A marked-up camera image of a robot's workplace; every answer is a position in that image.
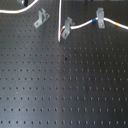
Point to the top left grey metal clip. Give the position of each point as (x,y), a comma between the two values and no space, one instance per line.
(24,2)

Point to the right grey metal cable clip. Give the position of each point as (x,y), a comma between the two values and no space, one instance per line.
(100,16)

